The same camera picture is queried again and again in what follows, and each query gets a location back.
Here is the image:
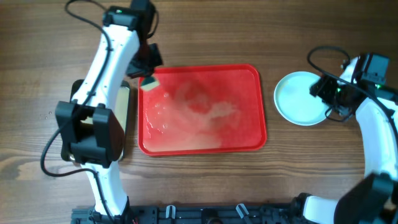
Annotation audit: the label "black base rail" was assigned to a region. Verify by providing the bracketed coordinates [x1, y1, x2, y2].
[71, 203, 310, 224]

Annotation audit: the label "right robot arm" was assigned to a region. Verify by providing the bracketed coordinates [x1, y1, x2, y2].
[289, 53, 397, 223]

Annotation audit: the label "black tray with water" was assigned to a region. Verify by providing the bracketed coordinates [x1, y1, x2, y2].
[55, 81, 131, 167]

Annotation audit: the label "green yellow sponge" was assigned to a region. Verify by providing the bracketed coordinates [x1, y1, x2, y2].
[140, 76, 160, 91]

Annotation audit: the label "red plastic tray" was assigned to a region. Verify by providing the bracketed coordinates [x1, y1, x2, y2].
[137, 63, 267, 156]

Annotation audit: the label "light blue plate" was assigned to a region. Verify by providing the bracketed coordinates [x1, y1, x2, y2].
[274, 72, 328, 126]

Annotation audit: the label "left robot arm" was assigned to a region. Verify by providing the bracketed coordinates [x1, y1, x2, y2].
[55, 1, 162, 223]

